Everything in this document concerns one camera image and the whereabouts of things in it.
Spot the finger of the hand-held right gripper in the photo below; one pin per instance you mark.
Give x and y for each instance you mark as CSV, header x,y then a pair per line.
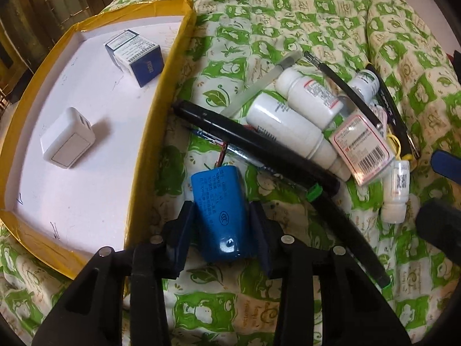
x,y
446,165
441,227

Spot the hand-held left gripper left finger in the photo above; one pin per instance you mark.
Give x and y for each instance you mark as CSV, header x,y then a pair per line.
x,y
181,239

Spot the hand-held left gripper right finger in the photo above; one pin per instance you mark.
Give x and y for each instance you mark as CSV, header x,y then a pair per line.
x,y
262,245

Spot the blue battery pack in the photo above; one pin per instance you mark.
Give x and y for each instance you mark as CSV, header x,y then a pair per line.
x,y
219,209

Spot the black pen with green cap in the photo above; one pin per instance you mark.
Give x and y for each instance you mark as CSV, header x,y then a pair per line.
x,y
345,230

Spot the thick black marker pen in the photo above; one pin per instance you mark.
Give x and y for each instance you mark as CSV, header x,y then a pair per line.
x,y
252,144

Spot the yellow-rimmed white tray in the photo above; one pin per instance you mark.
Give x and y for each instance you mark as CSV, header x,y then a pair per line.
x,y
90,173

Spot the large white plastic bottle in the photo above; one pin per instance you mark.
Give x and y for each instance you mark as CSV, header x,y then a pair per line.
x,y
284,126

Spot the yellow rubber band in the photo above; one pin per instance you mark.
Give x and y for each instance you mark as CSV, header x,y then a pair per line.
x,y
395,144

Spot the small white bottle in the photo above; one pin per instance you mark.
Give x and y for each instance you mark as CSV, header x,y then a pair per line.
x,y
396,191

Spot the slim black pen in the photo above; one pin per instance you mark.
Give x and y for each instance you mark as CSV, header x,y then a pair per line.
x,y
394,115

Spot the white bottle with green label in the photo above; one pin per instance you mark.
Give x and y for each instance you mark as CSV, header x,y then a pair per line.
x,y
367,83

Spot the white charger adapter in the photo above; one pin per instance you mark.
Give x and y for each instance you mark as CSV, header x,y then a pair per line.
x,y
66,140

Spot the white bottle with red label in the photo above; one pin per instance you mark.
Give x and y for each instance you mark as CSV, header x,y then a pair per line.
x,y
309,92

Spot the translucent nail file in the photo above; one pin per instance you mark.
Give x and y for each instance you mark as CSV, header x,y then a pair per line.
x,y
259,83

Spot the blue and white small carton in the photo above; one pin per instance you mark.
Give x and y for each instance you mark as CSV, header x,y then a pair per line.
x,y
138,56

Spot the green printed blanket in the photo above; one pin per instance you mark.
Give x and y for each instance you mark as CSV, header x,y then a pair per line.
x,y
259,18

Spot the wooden cabinet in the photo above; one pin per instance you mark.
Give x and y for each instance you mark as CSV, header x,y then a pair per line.
x,y
46,7

